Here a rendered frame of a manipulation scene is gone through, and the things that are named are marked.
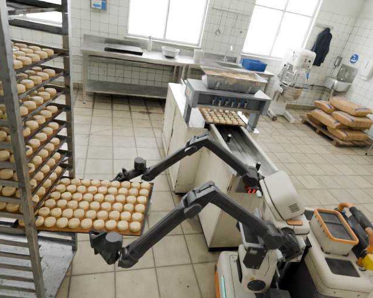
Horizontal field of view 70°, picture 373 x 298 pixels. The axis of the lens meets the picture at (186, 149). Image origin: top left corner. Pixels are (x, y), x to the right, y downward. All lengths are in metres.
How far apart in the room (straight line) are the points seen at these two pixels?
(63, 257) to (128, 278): 0.47
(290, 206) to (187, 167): 1.44
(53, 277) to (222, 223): 1.21
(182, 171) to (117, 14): 3.34
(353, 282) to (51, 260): 1.77
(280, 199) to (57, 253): 1.53
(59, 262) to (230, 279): 1.14
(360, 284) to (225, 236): 1.03
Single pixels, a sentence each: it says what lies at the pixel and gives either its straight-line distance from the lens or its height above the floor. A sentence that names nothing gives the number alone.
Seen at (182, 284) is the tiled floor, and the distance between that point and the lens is 2.20.
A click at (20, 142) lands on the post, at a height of 1.27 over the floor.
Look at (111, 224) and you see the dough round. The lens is 1.33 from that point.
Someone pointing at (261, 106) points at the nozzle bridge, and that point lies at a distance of 2.56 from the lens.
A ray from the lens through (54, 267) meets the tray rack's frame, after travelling 2.09.
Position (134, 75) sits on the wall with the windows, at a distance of 5.38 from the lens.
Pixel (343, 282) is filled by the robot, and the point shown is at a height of 0.81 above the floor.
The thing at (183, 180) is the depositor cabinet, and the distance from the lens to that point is 2.67.
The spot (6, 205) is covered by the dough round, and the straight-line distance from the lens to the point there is 1.45.
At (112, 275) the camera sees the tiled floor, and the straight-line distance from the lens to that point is 2.19.
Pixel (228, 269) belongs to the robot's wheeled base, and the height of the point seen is 0.28.
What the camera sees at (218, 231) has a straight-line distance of 2.21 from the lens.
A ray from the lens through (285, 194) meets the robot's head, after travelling 1.31.
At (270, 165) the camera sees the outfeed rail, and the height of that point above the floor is 0.89.
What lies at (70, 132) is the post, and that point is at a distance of 1.54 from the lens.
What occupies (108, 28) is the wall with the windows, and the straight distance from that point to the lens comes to 5.20.
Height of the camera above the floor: 1.81
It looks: 29 degrees down
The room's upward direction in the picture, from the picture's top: 12 degrees clockwise
